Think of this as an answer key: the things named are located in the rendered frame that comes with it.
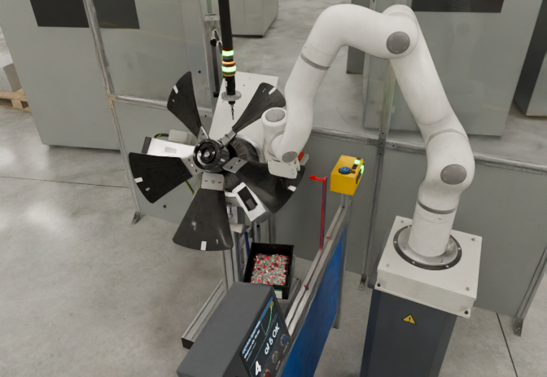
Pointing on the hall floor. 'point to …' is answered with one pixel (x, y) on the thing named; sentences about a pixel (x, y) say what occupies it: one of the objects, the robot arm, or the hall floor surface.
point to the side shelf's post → (271, 230)
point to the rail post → (342, 275)
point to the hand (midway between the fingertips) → (286, 182)
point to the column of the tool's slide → (204, 32)
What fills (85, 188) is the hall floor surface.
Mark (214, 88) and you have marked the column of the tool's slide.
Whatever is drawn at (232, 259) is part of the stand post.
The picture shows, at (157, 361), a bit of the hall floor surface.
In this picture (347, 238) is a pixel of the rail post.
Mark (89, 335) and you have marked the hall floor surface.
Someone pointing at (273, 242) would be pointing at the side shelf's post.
